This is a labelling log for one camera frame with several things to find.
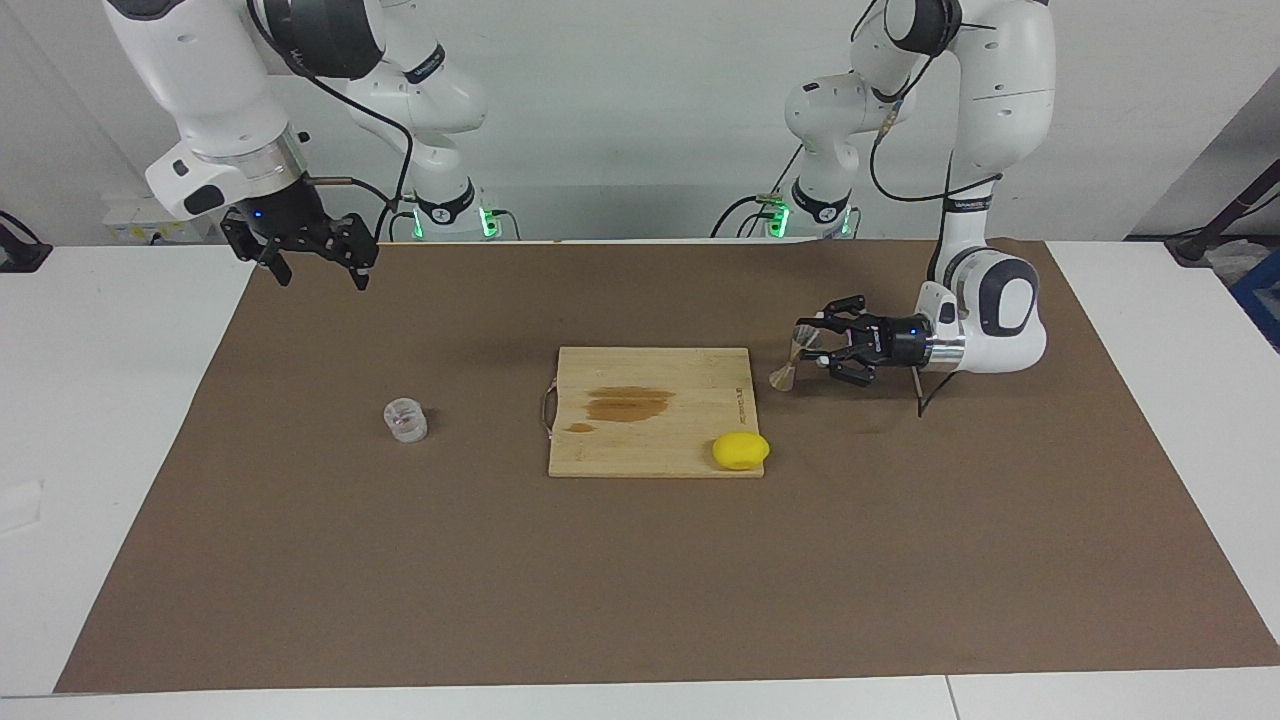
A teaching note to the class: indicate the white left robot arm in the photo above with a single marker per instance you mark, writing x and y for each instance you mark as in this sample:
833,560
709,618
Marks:
1000,90

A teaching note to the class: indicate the clear glass cup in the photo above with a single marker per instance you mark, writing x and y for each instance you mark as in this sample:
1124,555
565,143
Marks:
406,420

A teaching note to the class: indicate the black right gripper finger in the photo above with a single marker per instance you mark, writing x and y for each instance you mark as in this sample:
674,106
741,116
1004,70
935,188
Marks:
358,243
250,245

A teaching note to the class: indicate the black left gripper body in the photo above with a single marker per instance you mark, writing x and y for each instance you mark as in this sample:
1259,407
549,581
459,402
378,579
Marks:
905,340

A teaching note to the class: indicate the white tape patch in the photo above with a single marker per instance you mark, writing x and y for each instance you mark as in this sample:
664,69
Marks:
20,507

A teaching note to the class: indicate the yellow lemon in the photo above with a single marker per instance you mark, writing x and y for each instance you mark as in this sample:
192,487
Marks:
741,451

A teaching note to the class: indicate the brown table mat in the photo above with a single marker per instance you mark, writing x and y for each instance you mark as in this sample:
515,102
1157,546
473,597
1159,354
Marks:
640,580

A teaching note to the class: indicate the black clamp mount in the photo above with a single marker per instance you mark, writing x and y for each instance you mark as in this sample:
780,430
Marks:
20,250

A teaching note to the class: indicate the metal jigger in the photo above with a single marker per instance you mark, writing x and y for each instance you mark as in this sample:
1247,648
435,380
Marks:
788,372

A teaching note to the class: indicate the wooden cutting board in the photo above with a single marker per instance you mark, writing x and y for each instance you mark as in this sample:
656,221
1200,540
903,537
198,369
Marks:
650,440

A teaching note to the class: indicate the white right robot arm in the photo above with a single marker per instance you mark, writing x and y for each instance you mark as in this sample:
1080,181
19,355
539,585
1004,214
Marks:
200,90

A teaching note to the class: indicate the black tripod stand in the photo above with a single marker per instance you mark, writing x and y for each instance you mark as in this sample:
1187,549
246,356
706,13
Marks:
1215,225

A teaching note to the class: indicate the white wall socket box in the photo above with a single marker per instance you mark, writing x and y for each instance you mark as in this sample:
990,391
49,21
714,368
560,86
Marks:
150,222

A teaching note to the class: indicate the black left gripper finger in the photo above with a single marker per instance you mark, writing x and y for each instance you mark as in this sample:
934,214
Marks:
858,370
845,305

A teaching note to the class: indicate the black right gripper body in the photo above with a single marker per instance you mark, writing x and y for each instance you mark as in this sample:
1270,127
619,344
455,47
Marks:
283,215

